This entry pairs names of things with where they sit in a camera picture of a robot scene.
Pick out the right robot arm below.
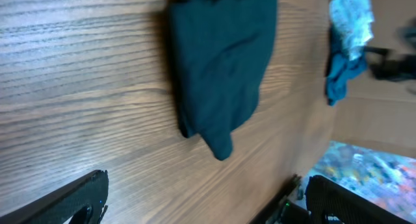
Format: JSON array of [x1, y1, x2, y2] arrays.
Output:
[[363, 18, 415, 82]]

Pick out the dark blue garment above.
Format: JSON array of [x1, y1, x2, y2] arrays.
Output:
[[325, 27, 367, 106]]

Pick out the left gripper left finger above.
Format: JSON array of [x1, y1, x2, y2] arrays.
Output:
[[1, 169, 109, 224]]

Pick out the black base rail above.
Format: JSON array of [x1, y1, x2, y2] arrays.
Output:
[[249, 175, 310, 224]]

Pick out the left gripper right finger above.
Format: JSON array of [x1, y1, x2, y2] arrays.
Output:
[[305, 175, 411, 224]]

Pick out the black t-shirt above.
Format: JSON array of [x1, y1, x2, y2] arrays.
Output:
[[167, 0, 278, 160]]

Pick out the crumpled light denim jeans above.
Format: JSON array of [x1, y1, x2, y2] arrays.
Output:
[[329, 0, 374, 60]]

